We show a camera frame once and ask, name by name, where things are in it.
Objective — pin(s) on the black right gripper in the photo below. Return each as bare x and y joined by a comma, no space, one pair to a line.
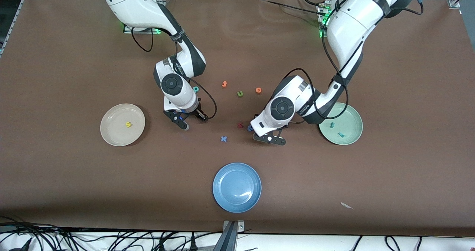
197,113

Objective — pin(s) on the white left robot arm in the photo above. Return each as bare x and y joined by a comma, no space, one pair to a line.
356,20

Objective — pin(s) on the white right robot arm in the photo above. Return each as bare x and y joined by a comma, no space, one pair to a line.
130,2

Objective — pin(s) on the green round plate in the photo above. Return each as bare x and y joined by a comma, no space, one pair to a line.
350,126

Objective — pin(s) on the blue round plate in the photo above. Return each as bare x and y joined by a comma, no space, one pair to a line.
236,188

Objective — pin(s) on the beige round plate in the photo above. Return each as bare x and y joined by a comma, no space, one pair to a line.
115,132

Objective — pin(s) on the white paper scrap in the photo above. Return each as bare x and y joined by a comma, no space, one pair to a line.
347,205

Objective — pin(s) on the black power plug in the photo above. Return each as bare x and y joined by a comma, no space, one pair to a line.
161,245
193,243

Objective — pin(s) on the brown table cover sheet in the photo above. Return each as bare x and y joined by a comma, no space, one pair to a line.
74,176

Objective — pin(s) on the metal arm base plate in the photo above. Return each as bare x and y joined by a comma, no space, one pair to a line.
143,32
321,32

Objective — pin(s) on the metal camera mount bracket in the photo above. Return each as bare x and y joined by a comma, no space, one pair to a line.
232,227

